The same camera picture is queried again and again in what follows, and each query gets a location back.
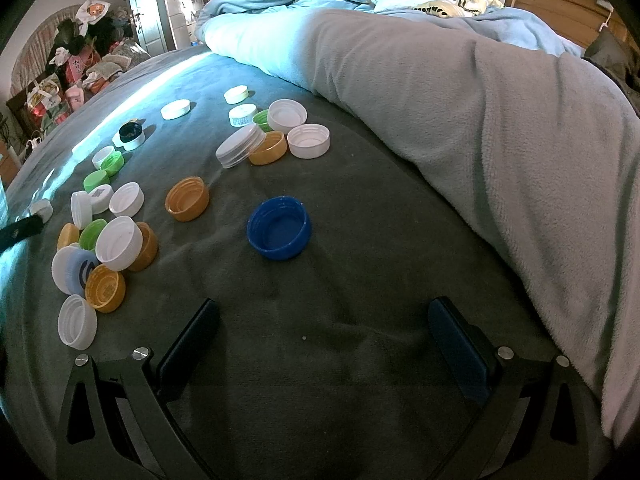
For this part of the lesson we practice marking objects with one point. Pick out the yellow printed cloth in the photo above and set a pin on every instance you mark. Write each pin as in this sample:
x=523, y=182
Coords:
x=450, y=7

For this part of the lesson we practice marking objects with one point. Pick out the wide white ribbed lid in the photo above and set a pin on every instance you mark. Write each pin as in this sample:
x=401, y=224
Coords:
x=239, y=147

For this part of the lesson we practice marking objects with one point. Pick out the small white bottle cap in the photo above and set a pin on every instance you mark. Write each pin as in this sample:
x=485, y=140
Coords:
x=42, y=209

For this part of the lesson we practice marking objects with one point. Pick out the pile of bags and toys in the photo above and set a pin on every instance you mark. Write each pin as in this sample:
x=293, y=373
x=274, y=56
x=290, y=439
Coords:
x=85, y=65

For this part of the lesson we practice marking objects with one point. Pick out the pale yellow bottle cap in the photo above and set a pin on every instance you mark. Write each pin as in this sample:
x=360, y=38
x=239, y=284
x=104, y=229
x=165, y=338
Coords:
x=236, y=94

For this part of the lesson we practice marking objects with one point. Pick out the pale grey fleece blanket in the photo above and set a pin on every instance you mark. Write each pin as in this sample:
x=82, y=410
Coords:
x=500, y=135

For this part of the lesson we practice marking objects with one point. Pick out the flat white bottle cap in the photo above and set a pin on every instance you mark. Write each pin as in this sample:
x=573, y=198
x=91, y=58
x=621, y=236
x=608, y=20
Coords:
x=175, y=109

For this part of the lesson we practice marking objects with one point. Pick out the black bottle cap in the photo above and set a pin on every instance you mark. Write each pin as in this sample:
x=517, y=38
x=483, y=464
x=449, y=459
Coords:
x=131, y=132

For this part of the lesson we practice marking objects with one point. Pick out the large white bottle cap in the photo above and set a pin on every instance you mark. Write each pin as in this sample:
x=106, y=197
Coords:
x=119, y=242
x=61, y=267

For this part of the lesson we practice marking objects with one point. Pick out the light blue duvet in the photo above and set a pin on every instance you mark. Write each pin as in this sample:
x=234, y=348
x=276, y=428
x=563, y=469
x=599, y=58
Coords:
x=260, y=25

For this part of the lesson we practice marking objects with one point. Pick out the dark olive cloth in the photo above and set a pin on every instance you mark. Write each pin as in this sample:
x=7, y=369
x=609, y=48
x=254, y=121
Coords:
x=617, y=65

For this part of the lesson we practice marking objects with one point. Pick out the white labelled bottle cap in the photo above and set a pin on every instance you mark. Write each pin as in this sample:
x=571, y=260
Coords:
x=101, y=197
x=243, y=115

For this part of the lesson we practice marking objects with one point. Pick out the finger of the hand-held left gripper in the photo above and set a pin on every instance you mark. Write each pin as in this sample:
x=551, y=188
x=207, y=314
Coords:
x=20, y=232

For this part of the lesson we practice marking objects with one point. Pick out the arched striped chair back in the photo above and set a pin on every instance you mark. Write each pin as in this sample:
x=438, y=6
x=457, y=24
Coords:
x=35, y=50

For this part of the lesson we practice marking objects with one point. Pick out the white cabinet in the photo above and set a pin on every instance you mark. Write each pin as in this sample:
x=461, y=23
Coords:
x=182, y=17

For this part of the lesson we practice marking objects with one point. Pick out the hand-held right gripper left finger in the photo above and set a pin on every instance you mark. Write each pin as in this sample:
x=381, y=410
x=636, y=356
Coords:
x=192, y=342

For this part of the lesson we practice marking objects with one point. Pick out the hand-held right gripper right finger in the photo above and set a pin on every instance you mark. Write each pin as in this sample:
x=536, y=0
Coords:
x=460, y=352

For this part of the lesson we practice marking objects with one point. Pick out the yellow printed bottle cap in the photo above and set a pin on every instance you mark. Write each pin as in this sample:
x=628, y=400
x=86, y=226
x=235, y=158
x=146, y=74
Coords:
x=105, y=287

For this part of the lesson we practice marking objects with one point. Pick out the white door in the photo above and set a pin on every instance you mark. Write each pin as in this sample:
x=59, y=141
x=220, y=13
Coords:
x=145, y=5

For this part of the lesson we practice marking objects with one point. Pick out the wooden headboard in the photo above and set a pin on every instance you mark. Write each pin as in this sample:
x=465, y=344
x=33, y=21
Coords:
x=560, y=5

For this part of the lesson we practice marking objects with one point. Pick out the pale blue logo bottle cap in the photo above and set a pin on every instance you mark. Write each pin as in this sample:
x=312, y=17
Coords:
x=86, y=267

